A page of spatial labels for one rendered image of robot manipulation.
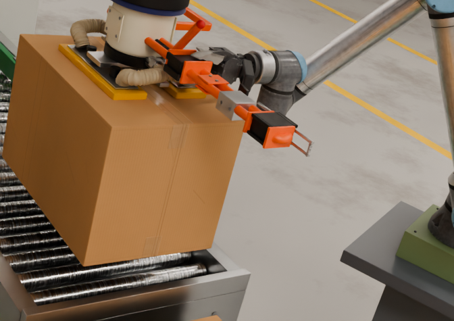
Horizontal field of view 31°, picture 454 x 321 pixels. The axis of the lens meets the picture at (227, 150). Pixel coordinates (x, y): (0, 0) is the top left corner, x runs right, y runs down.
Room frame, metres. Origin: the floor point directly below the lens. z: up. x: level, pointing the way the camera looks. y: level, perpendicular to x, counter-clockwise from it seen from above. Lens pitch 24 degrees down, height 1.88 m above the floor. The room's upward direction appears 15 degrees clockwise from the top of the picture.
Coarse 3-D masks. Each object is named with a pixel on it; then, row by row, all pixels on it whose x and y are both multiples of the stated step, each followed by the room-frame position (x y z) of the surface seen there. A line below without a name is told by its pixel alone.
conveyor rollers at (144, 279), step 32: (0, 96) 2.98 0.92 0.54; (0, 128) 2.71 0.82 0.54; (0, 160) 2.45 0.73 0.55; (0, 192) 2.26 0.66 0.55; (0, 224) 2.08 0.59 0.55; (32, 224) 2.14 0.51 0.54; (32, 256) 1.96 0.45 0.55; (64, 256) 2.02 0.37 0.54; (160, 256) 2.14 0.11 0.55; (32, 288) 1.86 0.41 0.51; (64, 288) 1.85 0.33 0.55; (96, 288) 1.90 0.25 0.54; (128, 288) 1.96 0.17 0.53
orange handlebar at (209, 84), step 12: (192, 12) 2.42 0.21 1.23; (180, 24) 2.27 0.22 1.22; (192, 24) 2.30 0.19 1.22; (156, 48) 2.02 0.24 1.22; (192, 72) 1.90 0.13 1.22; (204, 72) 1.93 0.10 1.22; (204, 84) 1.85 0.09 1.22; (216, 84) 1.88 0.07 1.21; (216, 96) 1.81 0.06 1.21; (240, 108) 1.75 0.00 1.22; (252, 108) 1.77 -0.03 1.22
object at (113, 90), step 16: (64, 48) 2.16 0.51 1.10; (80, 48) 2.17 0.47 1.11; (96, 48) 2.14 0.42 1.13; (80, 64) 2.07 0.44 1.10; (96, 64) 2.08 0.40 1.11; (96, 80) 2.00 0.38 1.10; (112, 80) 2.00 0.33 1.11; (112, 96) 1.93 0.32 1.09; (128, 96) 1.96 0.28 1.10; (144, 96) 1.99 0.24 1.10
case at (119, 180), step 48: (48, 48) 2.17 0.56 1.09; (48, 96) 2.04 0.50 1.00; (96, 96) 1.92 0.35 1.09; (48, 144) 2.00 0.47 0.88; (96, 144) 1.81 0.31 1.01; (144, 144) 1.83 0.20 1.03; (192, 144) 1.92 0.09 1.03; (48, 192) 1.97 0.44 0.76; (96, 192) 1.78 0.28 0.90; (144, 192) 1.85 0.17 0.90; (192, 192) 1.95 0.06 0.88; (96, 240) 1.78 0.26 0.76; (144, 240) 1.88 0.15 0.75; (192, 240) 1.98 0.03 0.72
